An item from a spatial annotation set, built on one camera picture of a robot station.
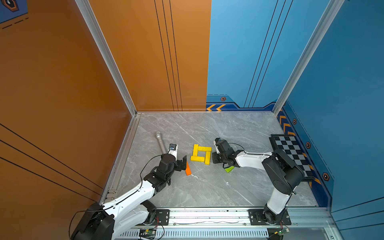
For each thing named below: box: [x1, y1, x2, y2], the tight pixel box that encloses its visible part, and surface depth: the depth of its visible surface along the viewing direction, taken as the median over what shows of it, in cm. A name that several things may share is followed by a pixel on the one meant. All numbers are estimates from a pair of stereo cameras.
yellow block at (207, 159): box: [205, 151, 211, 165], surface depth 95 cm
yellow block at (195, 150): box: [193, 144, 199, 157], surface depth 99 cm
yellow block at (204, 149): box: [198, 146, 212, 152], surface depth 99 cm
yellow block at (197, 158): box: [190, 156, 205, 162], surface depth 96 cm
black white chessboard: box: [269, 134, 315, 181], surface depth 96 cm
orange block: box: [185, 161, 192, 176], surface depth 91 cm
